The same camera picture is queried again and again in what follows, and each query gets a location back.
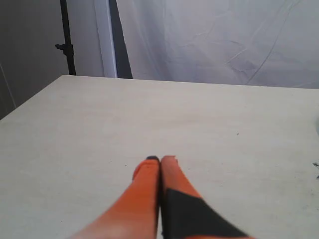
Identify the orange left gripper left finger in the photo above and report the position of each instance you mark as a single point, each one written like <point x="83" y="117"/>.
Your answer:
<point x="135" y="213"/>

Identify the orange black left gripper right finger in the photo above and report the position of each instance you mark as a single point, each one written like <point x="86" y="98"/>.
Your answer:
<point x="185" y="214"/>

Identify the black tripod stand pole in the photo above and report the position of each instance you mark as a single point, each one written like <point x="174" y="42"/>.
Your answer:
<point x="67" y="47"/>

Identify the white backdrop cloth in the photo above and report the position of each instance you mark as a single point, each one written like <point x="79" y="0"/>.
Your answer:
<point x="242" y="42"/>

